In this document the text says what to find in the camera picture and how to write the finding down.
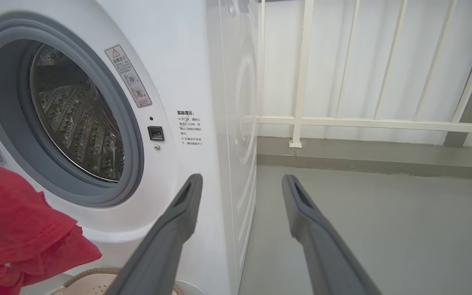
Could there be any white front-load washing machine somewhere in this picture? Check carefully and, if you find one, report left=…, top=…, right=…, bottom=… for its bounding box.
left=0, top=0, right=261, bottom=295

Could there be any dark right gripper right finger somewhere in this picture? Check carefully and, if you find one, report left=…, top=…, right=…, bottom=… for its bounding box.
left=281, top=174, right=384, bottom=295

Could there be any cream basket with brown rim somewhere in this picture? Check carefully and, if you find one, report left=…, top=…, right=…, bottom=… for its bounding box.
left=45, top=268, right=184, bottom=295

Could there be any white metal railing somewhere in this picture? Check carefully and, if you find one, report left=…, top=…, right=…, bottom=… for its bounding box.
left=256, top=0, right=472, bottom=148

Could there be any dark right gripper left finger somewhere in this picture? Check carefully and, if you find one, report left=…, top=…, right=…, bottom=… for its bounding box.
left=105, top=173, right=204, bottom=295

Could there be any grey warning label sticker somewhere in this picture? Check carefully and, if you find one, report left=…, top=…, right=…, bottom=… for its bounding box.
left=104, top=45, right=153, bottom=108

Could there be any red garment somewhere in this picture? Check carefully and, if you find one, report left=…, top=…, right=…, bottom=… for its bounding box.
left=0, top=158, right=102, bottom=295

